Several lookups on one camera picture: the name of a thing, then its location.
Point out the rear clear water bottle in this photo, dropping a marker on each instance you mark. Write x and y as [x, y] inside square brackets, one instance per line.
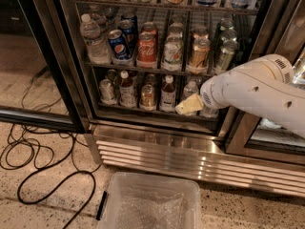
[98, 16]

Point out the silver can bottom shelf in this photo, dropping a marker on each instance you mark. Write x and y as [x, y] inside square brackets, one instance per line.
[108, 94]

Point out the middle blue pepsi can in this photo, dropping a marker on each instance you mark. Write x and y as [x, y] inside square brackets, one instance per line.
[127, 27]

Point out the rear red cola can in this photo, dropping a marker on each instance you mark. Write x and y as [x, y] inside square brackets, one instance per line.
[150, 27]

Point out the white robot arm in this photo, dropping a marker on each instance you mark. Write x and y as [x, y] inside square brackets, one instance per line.
[261, 87]

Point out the water bottle bottom right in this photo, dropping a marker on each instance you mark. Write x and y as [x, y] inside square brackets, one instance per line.
[209, 113]

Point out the clear water bottle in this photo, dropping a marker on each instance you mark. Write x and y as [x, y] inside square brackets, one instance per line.
[98, 16]
[98, 51]

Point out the front gold soda can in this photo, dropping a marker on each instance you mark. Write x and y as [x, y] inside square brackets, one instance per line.
[197, 63]

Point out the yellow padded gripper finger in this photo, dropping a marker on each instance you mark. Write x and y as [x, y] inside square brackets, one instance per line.
[191, 104]

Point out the white green can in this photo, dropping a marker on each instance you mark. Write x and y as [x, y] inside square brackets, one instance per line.
[172, 54]
[175, 30]

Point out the stainless steel fridge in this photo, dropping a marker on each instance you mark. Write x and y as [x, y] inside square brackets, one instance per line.
[228, 150]

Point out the front blue pepsi can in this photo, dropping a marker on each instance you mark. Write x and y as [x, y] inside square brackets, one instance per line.
[121, 54]

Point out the rear blue pepsi can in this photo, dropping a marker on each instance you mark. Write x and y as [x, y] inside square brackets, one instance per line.
[129, 15]

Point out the gold soda can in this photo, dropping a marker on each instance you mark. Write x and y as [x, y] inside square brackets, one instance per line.
[197, 63]
[200, 32]

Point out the front clear water bottle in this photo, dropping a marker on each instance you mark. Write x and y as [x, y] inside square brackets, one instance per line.
[98, 51]

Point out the water bottle bottom left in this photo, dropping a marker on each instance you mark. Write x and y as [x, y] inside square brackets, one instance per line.
[189, 89]

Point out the brown tea bottle left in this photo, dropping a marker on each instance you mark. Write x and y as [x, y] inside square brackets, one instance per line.
[127, 96]

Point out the open glass fridge door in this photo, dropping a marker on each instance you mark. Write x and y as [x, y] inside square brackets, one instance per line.
[38, 83]

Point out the front red cola can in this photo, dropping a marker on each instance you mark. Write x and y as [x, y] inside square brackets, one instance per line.
[146, 51]

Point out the brown tea bottle right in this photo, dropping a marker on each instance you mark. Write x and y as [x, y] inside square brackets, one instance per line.
[168, 92]

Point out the brown tea bottle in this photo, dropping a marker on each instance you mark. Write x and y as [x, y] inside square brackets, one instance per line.
[127, 96]
[168, 92]

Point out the rear white green can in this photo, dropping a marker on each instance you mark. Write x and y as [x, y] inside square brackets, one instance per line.
[175, 30]

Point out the red cola can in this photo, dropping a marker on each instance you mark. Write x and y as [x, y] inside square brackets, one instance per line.
[146, 51]
[150, 27]

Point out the green soda can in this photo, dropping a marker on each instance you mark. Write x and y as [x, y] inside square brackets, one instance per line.
[225, 24]
[225, 56]
[227, 35]

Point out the clear plastic storage bin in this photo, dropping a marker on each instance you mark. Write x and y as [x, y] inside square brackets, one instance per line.
[139, 201]

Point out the front white green can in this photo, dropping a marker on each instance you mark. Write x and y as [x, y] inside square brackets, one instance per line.
[172, 54]

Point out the blue pepsi can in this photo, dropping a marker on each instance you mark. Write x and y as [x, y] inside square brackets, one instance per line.
[129, 15]
[127, 27]
[121, 54]

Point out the gold can bottom shelf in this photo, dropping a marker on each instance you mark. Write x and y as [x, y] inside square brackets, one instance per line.
[147, 99]

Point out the rear gold soda can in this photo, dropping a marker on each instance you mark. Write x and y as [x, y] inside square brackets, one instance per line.
[200, 32]

